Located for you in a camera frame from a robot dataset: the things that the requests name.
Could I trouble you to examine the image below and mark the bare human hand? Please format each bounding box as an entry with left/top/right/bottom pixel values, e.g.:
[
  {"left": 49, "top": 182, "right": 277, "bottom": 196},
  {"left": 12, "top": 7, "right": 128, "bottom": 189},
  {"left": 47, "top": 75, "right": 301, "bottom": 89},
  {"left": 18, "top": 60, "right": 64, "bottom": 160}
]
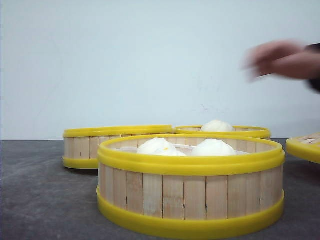
[{"left": 243, "top": 40, "right": 308, "bottom": 80}]

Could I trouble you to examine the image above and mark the bamboo steamer basket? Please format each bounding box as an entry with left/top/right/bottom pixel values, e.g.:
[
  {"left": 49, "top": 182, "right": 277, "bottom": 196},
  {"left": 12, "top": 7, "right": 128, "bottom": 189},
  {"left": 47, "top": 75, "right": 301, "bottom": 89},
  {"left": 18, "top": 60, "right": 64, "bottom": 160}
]
[
  {"left": 62, "top": 125, "right": 173, "bottom": 170},
  {"left": 96, "top": 134, "right": 285, "bottom": 240},
  {"left": 173, "top": 125, "right": 272, "bottom": 140}
]

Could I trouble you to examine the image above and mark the woven bamboo steamer lid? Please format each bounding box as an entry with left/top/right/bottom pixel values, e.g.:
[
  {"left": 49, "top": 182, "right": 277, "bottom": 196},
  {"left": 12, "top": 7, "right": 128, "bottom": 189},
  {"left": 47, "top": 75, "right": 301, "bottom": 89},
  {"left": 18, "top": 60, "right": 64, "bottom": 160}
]
[{"left": 286, "top": 132, "right": 320, "bottom": 164}]

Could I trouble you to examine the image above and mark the dark sleeved forearm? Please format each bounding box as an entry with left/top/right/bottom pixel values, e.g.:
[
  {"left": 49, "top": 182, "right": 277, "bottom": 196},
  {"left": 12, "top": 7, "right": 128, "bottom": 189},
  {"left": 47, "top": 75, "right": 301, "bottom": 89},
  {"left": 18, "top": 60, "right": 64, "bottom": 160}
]
[{"left": 305, "top": 43, "right": 320, "bottom": 94}]

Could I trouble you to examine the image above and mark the rear white steamed bun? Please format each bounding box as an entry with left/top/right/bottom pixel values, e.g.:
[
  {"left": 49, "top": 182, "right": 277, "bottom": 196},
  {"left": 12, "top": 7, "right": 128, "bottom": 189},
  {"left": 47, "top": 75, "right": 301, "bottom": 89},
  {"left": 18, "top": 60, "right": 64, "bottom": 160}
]
[{"left": 200, "top": 119, "right": 235, "bottom": 132}]

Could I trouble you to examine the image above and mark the white steamed bun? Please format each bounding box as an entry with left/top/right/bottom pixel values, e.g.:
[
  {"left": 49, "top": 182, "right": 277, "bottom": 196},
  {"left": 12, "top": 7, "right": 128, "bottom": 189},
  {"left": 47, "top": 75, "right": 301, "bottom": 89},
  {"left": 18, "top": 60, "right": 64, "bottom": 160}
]
[
  {"left": 136, "top": 137, "right": 186, "bottom": 157},
  {"left": 191, "top": 138, "right": 237, "bottom": 157},
  {"left": 200, "top": 119, "right": 235, "bottom": 132}
]

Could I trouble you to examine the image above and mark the right white steamed bun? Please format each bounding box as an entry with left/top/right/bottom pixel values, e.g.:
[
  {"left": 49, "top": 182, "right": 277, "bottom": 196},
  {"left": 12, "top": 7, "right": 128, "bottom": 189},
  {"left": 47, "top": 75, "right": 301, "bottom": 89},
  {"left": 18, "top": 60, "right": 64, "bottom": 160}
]
[{"left": 191, "top": 138, "right": 237, "bottom": 157}]

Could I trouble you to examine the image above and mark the white liner paper front basket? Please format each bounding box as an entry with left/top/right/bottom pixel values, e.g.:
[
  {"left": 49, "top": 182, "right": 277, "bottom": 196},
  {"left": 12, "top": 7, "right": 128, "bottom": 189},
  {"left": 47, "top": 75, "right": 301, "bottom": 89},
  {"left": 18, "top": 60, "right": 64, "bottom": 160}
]
[{"left": 112, "top": 144, "right": 249, "bottom": 156}]

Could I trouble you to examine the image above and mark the left white steamed bun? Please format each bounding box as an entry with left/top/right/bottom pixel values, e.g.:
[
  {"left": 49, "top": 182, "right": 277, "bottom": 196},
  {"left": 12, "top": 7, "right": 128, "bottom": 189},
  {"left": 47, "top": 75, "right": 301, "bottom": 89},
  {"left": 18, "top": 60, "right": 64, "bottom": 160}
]
[{"left": 136, "top": 137, "right": 186, "bottom": 157}]

